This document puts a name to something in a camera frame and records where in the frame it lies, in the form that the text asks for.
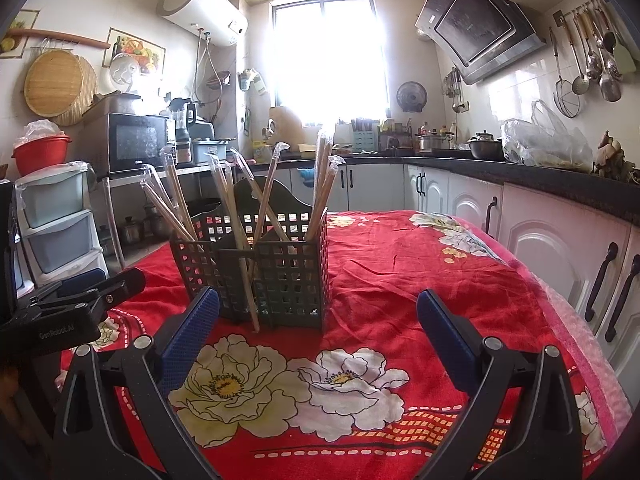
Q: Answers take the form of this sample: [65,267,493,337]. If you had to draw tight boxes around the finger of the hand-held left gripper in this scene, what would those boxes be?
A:
[92,267,147,311]
[30,268,107,307]

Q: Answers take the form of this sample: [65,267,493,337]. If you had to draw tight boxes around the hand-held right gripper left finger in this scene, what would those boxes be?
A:
[52,286,223,480]

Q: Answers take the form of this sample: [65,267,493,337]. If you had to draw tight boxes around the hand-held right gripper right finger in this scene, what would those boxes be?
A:
[416,288,583,480]

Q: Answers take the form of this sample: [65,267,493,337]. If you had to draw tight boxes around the green plastic utensil basket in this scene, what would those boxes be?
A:
[169,177,331,331]

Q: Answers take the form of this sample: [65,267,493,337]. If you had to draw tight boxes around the group of chopsticks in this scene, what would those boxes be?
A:
[140,130,346,333]

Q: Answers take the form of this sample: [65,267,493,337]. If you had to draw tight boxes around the steel cooking pot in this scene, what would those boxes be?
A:
[122,215,144,244]
[145,202,171,238]

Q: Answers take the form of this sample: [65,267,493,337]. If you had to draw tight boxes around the plastic drawer tower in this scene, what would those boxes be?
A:
[15,161,108,291]

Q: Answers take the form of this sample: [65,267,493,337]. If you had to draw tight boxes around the metal shelf rack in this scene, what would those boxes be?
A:
[100,160,236,271]

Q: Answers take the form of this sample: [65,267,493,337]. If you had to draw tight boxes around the red floral blanket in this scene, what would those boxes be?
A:
[60,210,631,480]

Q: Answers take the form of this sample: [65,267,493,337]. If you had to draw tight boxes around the red plastic bucket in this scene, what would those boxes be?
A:
[12,135,72,177]

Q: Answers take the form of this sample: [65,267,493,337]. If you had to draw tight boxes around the white lower cabinets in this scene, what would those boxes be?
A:
[250,160,640,371]

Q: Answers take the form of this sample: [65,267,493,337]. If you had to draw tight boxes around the black microwave oven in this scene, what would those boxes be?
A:
[107,112,171,176]

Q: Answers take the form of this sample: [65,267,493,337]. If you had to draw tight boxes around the white plastic bag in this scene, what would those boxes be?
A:
[22,120,66,142]

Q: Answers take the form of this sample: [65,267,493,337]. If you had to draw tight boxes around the grey plastic box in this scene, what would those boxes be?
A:
[192,137,236,166]

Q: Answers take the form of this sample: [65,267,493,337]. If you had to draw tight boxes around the black blender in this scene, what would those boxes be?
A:
[167,97,198,166]

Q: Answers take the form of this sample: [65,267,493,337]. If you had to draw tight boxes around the brown cardboard box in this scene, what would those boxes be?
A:
[82,92,143,121]

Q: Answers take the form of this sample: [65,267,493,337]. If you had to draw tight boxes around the round woven bamboo tray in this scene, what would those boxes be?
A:
[24,51,83,116]
[50,57,98,127]

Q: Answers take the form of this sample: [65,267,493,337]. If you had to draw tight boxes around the black kitchen countertop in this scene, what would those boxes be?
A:
[247,152,640,226]

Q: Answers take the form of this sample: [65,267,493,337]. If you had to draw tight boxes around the black pot with lid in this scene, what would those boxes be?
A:
[467,131,503,161]

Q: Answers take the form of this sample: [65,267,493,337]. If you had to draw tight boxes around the clear plastic bag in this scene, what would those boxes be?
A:
[502,100,593,168]

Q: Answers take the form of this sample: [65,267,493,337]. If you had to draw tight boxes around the teal knife block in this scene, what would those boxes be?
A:
[352,119,378,151]

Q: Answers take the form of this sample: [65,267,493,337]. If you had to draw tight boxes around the wooden rolling pin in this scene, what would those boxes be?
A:
[7,27,111,50]

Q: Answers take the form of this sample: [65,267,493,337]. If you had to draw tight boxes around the ginger root pile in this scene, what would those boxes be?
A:
[592,130,640,183]

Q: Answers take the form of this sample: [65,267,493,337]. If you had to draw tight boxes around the steel ladle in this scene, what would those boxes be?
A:
[570,20,592,96]

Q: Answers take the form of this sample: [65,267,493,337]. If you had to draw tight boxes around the white water heater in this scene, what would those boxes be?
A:
[156,0,249,47]

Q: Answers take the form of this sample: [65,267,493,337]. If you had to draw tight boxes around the kitchen window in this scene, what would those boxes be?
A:
[272,0,391,123]

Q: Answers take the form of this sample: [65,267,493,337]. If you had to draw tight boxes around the black range hood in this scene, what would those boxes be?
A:
[415,0,547,86]

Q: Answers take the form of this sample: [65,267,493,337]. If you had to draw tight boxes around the fruit wall picture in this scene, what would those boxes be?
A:
[102,27,166,73]

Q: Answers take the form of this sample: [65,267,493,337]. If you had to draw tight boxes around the small black wall fan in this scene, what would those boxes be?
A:
[396,81,427,112]

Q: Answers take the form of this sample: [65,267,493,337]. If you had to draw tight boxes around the small framed wall picture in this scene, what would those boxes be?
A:
[0,9,41,58]

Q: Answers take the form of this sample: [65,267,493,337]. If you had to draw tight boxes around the wire mesh strainer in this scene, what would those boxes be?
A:
[550,27,581,118]

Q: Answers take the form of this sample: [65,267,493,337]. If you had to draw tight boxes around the utensil hook rail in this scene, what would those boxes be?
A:
[552,0,608,28]

